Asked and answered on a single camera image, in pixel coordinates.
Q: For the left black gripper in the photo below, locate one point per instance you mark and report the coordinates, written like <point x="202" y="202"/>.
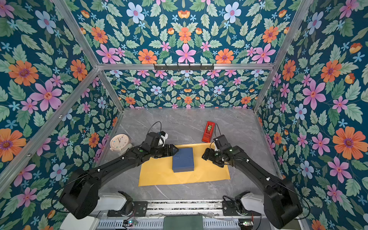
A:
<point x="170" y="153"/>

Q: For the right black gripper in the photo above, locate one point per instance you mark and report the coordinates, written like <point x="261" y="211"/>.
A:
<point x="214" y="155"/>

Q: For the red tape dispenser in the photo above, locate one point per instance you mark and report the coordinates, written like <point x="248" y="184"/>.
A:
<point x="208" y="132"/>

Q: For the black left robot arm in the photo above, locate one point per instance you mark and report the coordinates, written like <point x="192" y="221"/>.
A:
<point x="81" y="196"/>

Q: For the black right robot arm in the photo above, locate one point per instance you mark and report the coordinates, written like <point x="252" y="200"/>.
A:
<point x="281" y="203"/>

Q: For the white box bottom left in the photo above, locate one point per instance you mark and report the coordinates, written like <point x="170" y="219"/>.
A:
<point x="87" y="223"/>

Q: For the green centre box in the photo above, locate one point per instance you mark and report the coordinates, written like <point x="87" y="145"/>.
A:
<point x="191" y="222"/>

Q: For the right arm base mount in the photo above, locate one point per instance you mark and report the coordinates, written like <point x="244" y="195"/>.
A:
<point x="243" y="204"/>

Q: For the blue gift box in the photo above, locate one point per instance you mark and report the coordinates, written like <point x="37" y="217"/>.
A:
<point x="183" y="161"/>

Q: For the round white analog clock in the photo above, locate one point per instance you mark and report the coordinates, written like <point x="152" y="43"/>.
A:
<point x="119" y="142"/>

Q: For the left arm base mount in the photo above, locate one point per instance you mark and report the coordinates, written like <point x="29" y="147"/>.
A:
<point x="130" y="207"/>

